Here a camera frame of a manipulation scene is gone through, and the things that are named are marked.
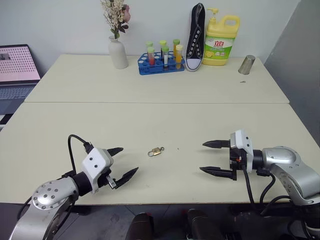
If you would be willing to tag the dried flower bouquet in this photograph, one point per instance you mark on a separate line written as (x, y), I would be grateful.
(115, 15)

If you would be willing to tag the small brass padlock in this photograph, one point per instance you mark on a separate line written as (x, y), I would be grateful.
(155, 152)

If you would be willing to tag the grey laptop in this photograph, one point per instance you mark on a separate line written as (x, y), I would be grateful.
(15, 65)

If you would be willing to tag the blue test tube rack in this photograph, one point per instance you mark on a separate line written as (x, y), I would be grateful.
(160, 68)

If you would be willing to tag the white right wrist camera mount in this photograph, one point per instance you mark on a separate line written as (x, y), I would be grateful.
(241, 142)

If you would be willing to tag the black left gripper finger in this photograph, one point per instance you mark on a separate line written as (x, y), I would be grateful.
(115, 151)
(126, 176)

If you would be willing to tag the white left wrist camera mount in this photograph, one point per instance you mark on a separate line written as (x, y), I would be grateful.
(96, 160)

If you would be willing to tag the yellow-capped tube with orange liquid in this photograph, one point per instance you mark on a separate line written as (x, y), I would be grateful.
(179, 56)

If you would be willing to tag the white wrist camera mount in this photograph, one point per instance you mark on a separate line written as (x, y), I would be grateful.
(96, 160)
(241, 142)

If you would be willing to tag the green-capped tube with dark liquid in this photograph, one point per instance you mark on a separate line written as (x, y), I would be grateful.
(162, 43)

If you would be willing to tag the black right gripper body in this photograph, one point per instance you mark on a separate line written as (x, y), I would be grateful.
(236, 160)

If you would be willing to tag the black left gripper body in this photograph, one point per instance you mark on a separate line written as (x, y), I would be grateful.
(103, 180)

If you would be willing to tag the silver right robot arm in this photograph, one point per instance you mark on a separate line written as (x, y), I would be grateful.
(287, 162)

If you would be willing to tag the black canvas sneaker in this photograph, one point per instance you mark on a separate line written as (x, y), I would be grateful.
(195, 37)

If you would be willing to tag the dark rounded shape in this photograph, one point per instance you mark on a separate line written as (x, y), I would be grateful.
(141, 227)
(200, 225)

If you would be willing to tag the steel metal cup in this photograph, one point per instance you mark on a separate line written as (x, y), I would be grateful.
(247, 64)

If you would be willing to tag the green-capped tube with orange liquid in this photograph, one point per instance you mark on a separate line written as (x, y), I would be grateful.
(176, 42)

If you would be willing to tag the green-capped tube with red liquid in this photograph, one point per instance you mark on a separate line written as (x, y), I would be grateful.
(151, 56)

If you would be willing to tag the green-capped tube with white label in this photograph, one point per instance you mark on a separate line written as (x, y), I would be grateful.
(165, 58)

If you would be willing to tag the white ceramic vase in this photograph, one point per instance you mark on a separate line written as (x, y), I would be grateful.
(118, 53)

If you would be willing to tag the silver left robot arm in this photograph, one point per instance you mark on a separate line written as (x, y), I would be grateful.
(50, 200)

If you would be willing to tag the yellow dish soap bottle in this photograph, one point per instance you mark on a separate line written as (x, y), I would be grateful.
(220, 47)

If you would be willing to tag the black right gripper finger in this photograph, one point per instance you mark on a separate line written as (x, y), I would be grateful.
(217, 144)
(217, 172)

